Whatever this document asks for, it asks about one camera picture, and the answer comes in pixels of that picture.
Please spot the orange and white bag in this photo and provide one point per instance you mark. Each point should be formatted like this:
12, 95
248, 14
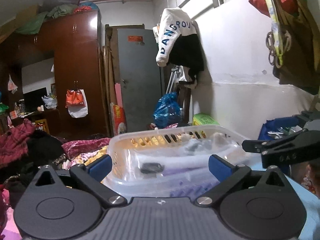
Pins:
75, 100

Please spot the wooden planks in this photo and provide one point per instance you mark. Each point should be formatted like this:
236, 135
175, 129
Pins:
108, 80

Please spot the red door sign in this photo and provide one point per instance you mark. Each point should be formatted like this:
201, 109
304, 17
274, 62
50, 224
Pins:
135, 39

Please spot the small black object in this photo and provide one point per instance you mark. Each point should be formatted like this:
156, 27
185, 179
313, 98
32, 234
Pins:
151, 168

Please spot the green cloth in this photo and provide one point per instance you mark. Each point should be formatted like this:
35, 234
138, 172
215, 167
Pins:
32, 23

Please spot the grey metal folding frame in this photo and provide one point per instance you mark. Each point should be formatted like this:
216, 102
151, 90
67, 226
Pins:
171, 80

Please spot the white and black jacket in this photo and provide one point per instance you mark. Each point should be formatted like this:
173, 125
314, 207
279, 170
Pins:
172, 30

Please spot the floral bed sheet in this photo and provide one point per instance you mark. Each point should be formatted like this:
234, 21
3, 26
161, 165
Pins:
82, 146

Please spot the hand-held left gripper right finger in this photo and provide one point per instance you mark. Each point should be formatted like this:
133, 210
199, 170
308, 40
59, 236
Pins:
218, 167

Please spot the green box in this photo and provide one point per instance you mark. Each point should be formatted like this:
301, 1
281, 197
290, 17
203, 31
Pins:
203, 119

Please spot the black monitor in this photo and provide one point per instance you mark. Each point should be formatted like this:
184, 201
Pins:
35, 100

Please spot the red printed sack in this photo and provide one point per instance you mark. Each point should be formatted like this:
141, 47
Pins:
120, 120

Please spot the pink board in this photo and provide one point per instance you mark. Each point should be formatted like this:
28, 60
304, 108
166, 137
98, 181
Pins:
118, 95

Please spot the brown wooden wardrobe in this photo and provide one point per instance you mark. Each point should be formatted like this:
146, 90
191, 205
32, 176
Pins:
77, 60

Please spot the green patterned hanging bag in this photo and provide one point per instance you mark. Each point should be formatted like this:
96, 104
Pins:
271, 10

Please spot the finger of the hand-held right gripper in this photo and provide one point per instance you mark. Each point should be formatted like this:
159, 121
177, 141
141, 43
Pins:
312, 116
275, 145

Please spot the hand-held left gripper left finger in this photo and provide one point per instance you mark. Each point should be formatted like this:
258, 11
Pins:
100, 167

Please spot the olive hanging bag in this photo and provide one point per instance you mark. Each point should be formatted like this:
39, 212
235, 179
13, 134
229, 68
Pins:
297, 55

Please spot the blue tote bag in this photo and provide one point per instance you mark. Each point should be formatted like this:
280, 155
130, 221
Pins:
270, 125

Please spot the blue plastic bag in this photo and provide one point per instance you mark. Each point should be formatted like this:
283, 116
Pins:
167, 110

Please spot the black cloth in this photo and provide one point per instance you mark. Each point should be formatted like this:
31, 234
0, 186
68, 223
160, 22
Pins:
45, 145

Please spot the red plaid blanket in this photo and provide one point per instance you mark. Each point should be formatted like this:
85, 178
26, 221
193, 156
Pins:
15, 142

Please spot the small white plastic bag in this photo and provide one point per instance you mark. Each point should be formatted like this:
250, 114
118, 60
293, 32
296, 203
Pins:
12, 85

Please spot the grey plush rabbit toy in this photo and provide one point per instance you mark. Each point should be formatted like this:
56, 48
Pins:
219, 136

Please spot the grey door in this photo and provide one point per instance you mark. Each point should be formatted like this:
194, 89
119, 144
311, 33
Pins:
140, 80

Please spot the yellow red box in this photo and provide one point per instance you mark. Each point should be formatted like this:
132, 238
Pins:
42, 126

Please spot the white plastic basket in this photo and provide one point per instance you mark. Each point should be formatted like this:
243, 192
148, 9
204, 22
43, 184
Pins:
120, 142

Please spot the red and blue bundle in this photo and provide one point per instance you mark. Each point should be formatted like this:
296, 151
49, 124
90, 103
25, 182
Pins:
86, 7

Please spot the crumpled white plastic bag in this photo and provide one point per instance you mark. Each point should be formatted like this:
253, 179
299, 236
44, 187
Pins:
50, 103

